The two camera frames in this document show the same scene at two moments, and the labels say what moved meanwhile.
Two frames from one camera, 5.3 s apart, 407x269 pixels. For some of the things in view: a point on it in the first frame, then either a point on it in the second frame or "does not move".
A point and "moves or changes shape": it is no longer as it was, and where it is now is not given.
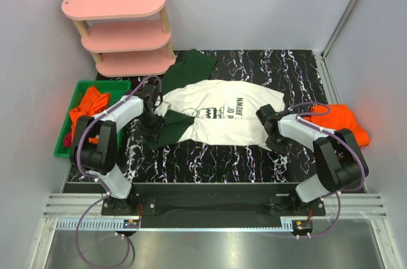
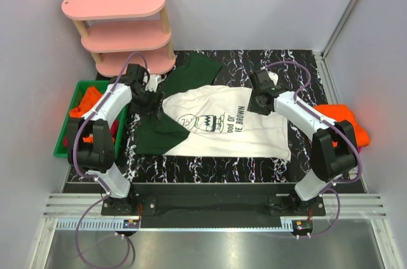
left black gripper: [152, 123] -> [152, 107]
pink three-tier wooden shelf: [126, 30] does not move
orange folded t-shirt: [340, 117] does not move
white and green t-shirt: [196, 109] moves or changes shape
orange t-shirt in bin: [94, 103] does not move
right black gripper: [275, 141] -> [256, 105]
